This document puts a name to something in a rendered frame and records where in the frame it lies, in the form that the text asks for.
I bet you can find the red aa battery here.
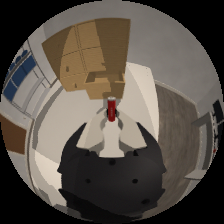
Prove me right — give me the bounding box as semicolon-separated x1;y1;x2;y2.
108;97;115;122

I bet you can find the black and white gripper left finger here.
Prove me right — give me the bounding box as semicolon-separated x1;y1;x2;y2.
57;108;108;174

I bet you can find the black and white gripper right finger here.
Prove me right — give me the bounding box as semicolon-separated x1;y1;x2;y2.
115;108;167;174

